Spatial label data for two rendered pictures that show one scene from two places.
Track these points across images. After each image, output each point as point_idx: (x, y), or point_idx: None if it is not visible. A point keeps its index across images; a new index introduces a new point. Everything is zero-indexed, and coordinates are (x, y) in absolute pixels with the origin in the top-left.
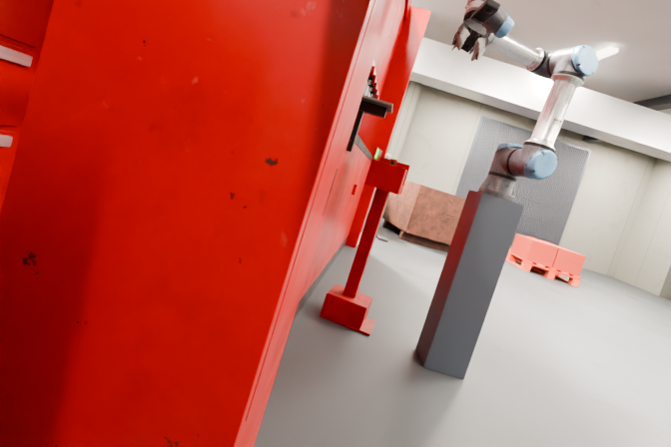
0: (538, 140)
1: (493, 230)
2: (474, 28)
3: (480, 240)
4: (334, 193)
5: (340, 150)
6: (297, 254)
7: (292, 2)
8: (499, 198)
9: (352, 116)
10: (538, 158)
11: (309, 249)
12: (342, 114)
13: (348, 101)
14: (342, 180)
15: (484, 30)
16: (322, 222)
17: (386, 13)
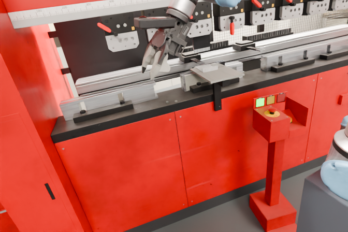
0: (342, 138)
1: (327, 228)
2: (155, 42)
3: (313, 230)
4: (220, 135)
5: (34, 179)
6: (20, 219)
7: None
8: (328, 193)
9: (33, 165)
10: (325, 171)
11: (48, 212)
12: (1, 178)
13: (4, 172)
14: (247, 119)
15: (163, 39)
16: (59, 200)
17: (19, 119)
